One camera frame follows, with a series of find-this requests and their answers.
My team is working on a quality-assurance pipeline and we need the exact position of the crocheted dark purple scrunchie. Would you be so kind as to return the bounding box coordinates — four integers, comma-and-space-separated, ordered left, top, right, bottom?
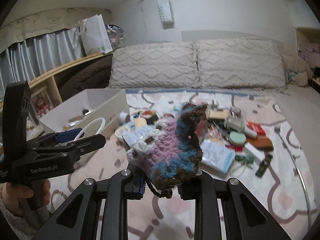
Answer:
127, 102, 208, 199

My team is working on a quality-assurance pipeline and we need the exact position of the black vape device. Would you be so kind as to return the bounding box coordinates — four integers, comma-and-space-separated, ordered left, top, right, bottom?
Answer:
255, 154, 273, 178

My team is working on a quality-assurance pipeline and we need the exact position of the wall hanging white organizer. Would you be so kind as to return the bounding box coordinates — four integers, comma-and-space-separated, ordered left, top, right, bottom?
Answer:
157, 0, 175, 24

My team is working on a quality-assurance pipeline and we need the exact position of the left grey pillow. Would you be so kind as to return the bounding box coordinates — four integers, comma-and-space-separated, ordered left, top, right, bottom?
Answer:
108, 42, 200, 88

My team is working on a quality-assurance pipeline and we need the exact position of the white shoe box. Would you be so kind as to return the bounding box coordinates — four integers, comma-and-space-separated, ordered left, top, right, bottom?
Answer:
40, 88, 129, 138

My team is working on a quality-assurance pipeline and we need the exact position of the wooden bedside shelf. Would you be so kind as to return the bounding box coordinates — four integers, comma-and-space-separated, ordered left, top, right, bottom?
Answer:
0, 52, 113, 131

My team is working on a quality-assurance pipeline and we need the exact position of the white paper bag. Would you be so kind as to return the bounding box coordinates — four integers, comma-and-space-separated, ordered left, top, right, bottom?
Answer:
78, 14, 113, 56

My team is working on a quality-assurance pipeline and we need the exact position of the grey pillow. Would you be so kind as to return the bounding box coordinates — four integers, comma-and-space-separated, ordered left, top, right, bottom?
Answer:
108, 42, 200, 88
195, 37, 286, 89

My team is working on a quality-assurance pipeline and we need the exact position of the grey curtain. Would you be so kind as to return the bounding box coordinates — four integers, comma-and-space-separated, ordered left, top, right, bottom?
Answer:
1, 28, 85, 97

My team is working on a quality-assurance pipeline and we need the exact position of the right grey pillow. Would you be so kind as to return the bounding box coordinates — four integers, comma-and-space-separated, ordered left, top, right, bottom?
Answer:
195, 37, 286, 89

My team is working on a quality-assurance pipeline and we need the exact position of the white long box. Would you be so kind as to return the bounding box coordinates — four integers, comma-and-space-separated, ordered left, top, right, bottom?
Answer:
243, 142, 265, 161

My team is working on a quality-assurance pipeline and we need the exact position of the face mask packet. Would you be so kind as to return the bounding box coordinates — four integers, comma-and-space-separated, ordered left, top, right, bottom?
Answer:
200, 139, 235, 174

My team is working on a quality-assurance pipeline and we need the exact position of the person's left hand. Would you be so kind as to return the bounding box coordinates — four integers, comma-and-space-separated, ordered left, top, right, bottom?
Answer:
1, 179, 50, 217

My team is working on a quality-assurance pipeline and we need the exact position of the metal back scratcher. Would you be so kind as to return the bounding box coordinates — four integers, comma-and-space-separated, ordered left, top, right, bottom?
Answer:
274, 124, 312, 230

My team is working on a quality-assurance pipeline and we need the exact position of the orange brown leather pouch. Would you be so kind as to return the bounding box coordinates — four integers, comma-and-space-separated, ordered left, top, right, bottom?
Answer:
247, 136, 274, 152

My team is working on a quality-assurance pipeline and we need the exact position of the beige plush blanket pile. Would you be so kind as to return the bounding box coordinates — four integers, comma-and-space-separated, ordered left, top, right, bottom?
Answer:
281, 53, 312, 87

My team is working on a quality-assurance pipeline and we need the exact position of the white silicone ring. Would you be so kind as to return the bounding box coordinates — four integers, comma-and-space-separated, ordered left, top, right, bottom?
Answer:
73, 117, 106, 142

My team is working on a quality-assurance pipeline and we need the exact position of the green clothes clip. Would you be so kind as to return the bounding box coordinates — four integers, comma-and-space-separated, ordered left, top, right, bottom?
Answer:
234, 154, 254, 164

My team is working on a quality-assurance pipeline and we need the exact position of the red snack packet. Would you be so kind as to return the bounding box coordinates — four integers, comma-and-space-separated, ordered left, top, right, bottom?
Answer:
247, 121, 266, 135

